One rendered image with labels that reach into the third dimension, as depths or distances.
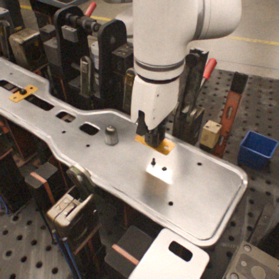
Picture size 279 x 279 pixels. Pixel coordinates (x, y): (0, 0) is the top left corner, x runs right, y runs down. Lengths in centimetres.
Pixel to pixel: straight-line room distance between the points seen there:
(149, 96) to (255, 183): 68
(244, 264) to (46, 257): 58
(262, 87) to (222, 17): 111
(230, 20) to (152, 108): 17
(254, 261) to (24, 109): 67
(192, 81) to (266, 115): 73
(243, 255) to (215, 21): 36
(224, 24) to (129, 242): 41
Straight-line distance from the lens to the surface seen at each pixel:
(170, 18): 41
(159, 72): 45
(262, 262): 52
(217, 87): 146
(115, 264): 57
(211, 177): 65
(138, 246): 58
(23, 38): 105
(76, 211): 55
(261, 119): 133
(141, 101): 48
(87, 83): 87
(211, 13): 43
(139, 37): 44
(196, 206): 60
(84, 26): 85
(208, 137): 68
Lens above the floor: 151
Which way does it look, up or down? 46 degrees down
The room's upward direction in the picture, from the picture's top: straight up
